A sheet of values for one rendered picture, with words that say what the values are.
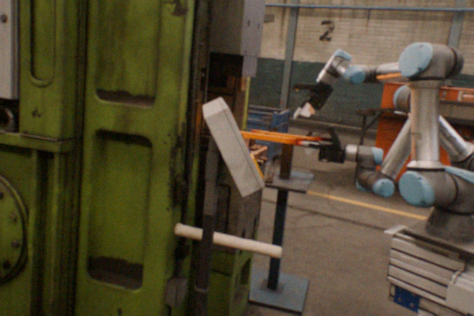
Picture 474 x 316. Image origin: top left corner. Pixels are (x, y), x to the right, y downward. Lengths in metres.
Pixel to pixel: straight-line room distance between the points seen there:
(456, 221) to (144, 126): 1.18
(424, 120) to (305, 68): 8.54
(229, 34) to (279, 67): 8.32
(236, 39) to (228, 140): 0.68
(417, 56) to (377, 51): 8.12
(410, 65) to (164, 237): 1.13
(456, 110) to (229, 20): 3.75
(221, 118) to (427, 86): 0.68
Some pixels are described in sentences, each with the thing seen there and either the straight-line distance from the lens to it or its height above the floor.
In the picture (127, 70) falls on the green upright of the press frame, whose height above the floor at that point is 1.25.
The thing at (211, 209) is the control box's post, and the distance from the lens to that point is 1.57.
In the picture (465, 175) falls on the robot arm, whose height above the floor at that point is 1.04.
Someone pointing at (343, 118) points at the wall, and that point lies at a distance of 9.80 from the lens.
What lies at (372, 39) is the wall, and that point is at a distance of 9.70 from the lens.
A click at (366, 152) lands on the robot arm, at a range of 1.98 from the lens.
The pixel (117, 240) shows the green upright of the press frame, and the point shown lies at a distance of 2.08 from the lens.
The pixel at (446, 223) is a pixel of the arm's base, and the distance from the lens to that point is 1.67.
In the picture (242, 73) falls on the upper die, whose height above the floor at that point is 1.29.
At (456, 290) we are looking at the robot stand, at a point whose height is 0.71.
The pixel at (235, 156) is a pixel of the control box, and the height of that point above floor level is 1.05.
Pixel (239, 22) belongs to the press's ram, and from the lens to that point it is 1.92.
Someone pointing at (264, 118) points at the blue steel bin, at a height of 0.61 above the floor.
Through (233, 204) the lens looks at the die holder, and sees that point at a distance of 2.02.
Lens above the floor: 1.34
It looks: 9 degrees down
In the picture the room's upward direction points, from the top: 6 degrees clockwise
